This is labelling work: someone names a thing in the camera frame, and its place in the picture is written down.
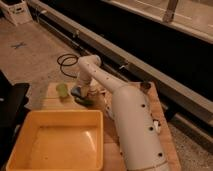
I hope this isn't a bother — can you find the white handled brush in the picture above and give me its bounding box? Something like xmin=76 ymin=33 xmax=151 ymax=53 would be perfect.
xmin=153 ymin=121 xmax=159 ymax=132

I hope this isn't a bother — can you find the yellow plastic tub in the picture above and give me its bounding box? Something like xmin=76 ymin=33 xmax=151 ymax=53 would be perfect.
xmin=6 ymin=110 xmax=103 ymax=171

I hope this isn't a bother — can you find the white cardboard box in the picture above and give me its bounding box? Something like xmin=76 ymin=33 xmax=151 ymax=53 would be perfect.
xmin=0 ymin=0 xmax=32 ymax=26

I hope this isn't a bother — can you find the green plastic cup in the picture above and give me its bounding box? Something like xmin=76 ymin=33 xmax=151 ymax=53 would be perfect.
xmin=56 ymin=83 xmax=68 ymax=98

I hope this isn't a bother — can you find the green cucumber toy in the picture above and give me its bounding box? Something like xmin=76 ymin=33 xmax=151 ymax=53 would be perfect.
xmin=74 ymin=97 xmax=94 ymax=106

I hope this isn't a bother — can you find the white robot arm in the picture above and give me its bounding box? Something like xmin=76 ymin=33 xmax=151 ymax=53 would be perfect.
xmin=77 ymin=55 xmax=170 ymax=171

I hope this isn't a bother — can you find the wooden board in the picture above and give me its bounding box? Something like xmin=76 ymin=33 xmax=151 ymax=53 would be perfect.
xmin=42 ymin=83 xmax=182 ymax=171

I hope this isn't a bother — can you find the black chair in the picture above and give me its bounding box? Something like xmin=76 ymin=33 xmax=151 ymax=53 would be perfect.
xmin=0 ymin=70 xmax=30 ymax=171

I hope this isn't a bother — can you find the black coiled cable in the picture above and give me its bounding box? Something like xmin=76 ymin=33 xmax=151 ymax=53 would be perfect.
xmin=56 ymin=53 xmax=81 ymax=79

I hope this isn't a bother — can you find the blue sponge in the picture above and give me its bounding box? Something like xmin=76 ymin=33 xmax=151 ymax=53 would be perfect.
xmin=71 ymin=87 xmax=81 ymax=97

